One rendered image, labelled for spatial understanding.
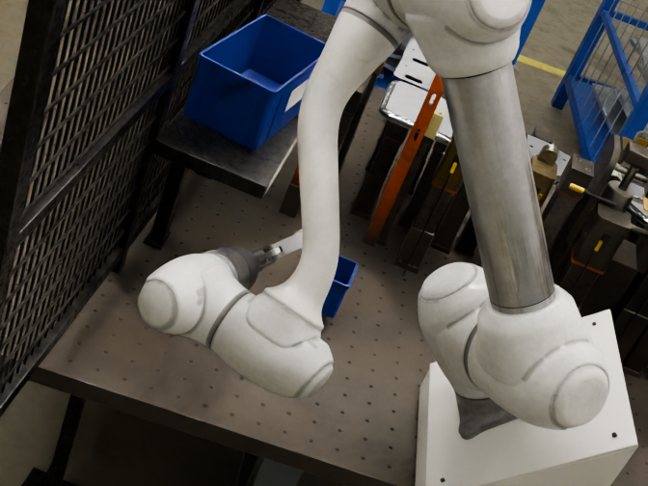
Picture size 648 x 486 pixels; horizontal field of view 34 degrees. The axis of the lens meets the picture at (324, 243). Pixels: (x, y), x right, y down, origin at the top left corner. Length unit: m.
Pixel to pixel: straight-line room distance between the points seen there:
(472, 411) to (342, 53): 0.70
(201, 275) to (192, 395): 0.44
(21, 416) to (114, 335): 0.83
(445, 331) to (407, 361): 0.43
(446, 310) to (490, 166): 0.34
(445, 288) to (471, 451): 0.30
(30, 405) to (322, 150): 1.47
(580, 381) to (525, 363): 0.08
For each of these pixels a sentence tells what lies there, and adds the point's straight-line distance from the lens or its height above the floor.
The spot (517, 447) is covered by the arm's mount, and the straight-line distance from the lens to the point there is 1.83.
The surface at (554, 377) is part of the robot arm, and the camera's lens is 1.58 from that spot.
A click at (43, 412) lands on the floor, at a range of 2.79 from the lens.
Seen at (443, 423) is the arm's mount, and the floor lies 0.79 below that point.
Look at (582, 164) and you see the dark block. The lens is 2.26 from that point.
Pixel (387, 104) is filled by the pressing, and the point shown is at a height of 1.00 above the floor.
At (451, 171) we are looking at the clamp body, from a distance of 2.29.
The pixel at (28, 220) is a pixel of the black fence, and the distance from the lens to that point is 1.43.
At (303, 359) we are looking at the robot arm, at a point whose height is 1.08.
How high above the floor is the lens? 2.00
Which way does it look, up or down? 33 degrees down
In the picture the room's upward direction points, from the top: 22 degrees clockwise
